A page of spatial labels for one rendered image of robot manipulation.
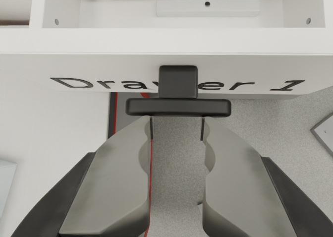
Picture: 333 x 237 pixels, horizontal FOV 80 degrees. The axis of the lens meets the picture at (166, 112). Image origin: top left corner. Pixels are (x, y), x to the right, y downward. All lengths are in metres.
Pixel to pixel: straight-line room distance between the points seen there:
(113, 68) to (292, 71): 0.13
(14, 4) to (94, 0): 0.16
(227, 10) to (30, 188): 0.34
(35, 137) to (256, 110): 0.99
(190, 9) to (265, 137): 0.97
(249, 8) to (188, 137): 0.86
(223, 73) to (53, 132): 0.26
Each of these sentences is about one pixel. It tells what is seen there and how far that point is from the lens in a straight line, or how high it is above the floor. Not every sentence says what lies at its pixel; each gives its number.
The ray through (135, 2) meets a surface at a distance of 0.26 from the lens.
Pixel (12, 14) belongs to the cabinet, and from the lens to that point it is 0.44.
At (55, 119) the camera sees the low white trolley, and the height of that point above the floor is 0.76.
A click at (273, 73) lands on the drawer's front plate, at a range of 0.18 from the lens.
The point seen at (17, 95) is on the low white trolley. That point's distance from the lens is 0.38.
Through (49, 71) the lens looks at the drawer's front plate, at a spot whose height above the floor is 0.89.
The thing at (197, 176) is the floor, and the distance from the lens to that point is 1.07.
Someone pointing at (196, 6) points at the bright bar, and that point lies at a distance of 0.24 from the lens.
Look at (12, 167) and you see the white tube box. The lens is 0.36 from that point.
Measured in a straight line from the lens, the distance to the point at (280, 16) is 0.27.
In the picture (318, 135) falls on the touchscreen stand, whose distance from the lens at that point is 1.23.
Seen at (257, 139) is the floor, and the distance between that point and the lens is 1.13.
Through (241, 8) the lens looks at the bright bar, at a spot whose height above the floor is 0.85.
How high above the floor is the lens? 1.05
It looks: 82 degrees down
